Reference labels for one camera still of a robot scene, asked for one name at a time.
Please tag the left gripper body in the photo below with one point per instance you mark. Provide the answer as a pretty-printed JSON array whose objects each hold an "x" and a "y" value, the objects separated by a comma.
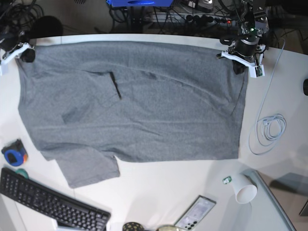
[{"x": 246, "y": 54}]

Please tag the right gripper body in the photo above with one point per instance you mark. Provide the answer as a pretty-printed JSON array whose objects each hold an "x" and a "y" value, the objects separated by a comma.
[{"x": 13, "y": 48}]

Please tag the grey t-shirt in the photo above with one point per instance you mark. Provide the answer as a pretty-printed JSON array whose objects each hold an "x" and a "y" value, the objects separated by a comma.
[{"x": 86, "y": 105}]

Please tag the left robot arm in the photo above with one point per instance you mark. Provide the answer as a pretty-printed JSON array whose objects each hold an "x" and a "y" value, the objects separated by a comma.
[{"x": 252, "y": 22}]

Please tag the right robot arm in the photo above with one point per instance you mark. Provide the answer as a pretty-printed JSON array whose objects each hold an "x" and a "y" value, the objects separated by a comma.
[{"x": 12, "y": 19}]

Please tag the black round object at edge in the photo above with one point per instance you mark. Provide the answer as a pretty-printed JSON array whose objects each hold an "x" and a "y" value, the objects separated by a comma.
[{"x": 305, "y": 87}]

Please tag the blue box with hole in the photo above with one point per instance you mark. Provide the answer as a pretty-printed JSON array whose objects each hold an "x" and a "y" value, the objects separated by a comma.
[{"x": 131, "y": 3}]

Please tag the blue orange tape measure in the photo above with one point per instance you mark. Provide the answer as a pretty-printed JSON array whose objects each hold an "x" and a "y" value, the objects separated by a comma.
[{"x": 15, "y": 153}]

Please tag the green round object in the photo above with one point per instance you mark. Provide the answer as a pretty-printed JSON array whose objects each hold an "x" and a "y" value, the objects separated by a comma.
[{"x": 22, "y": 172}]

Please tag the small green white chip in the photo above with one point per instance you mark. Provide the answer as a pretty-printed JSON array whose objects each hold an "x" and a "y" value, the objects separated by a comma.
[{"x": 227, "y": 180}]

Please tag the white paper cup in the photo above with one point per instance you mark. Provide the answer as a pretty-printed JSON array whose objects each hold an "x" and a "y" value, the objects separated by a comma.
[{"x": 245, "y": 191}]

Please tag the glass side table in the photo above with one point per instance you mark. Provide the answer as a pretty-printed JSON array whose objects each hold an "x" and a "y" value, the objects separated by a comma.
[{"x": 280, "y": 204}]

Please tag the black computer keyboard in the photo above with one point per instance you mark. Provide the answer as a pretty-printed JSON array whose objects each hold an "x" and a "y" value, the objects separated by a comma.
[{"x": 63, "y": 209}]

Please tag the smartphone in clear case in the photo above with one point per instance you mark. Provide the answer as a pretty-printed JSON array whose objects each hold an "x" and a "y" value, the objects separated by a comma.
[{"x": 195, "y": 213}]

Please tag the gold rimmed round tin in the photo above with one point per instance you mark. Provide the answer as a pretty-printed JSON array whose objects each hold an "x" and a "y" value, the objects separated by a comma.
[{"x": 167, "y": 228}]

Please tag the black gold dotted round object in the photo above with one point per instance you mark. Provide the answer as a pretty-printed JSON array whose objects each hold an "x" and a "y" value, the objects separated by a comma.
[{"x": 132, "y": 226}]

